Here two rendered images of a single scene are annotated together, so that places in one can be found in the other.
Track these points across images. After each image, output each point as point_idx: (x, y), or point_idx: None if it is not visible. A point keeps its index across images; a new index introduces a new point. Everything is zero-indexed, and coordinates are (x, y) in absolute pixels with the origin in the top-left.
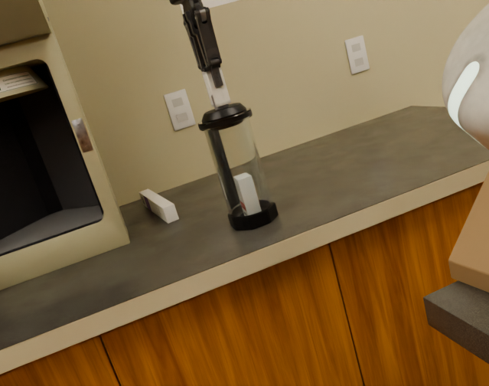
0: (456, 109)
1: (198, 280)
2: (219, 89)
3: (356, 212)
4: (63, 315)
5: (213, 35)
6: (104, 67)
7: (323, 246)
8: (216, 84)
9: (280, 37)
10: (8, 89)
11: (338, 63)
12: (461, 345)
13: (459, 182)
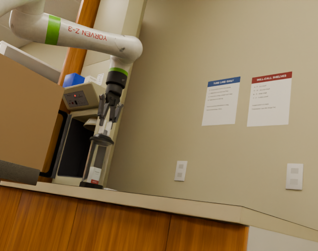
0: None
1: (39, 185)
2: (101, 127)
3: (84, 187)
4: None
5: (101, 104)
6: (163, 140)
7: (76, 201)
8: (99, 124)
9: (245, 149)
10: (89, 122)
11: (278, 178)
12: None
13: (125, 199)
